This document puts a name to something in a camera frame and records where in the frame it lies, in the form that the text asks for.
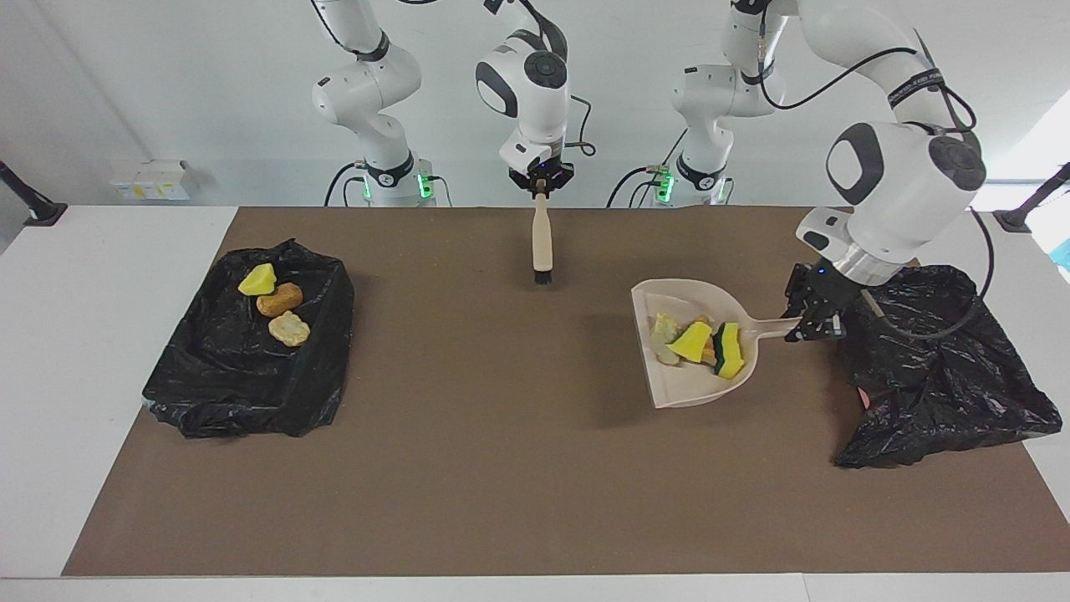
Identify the notched yellow sponge piece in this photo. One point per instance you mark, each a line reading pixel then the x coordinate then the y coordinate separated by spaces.
pixel 257 281

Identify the brown sponge piece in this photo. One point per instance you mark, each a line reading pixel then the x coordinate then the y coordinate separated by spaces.
pixel 280 299

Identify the beige brush with black bristles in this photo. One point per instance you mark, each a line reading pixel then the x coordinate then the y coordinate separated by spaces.
pixel 543 242

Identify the pale greenish sponge piece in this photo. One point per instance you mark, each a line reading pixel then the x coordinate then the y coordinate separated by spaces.
pixel 664 333

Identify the brown table mat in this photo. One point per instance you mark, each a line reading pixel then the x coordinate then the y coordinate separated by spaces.
pixel 501 518

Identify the blue object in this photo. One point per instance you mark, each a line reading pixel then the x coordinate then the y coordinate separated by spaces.
pixel 1064 255

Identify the pale beige sponge piece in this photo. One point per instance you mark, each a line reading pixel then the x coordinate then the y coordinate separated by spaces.
pixel 289 329

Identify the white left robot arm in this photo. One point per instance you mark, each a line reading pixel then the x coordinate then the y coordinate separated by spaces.
pixel 894 192

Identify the white wall socket box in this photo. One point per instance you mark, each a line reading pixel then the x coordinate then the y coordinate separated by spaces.
pixel 150 180

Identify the crumpled black bag lined bin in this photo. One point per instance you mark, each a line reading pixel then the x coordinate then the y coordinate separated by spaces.
pixel 961 401

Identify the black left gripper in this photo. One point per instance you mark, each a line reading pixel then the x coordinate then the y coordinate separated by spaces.
pixel 823 288

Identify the box-shaped bin with black bag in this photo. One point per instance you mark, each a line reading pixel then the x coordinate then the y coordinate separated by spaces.
pixel 234 393

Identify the yellow sponge with green scourer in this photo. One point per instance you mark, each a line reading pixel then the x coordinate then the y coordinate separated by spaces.
pixel 731 351

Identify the beige plastic dustpan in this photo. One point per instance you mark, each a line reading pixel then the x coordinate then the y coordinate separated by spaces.
pixel 669 385

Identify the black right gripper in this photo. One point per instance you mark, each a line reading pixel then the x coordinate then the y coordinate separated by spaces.
pixel 542 177

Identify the black clamp stand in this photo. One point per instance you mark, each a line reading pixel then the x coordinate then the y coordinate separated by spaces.
pixel 1016 219
pixel 38 209

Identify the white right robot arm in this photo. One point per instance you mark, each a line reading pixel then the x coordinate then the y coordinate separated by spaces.
pixel 535 109

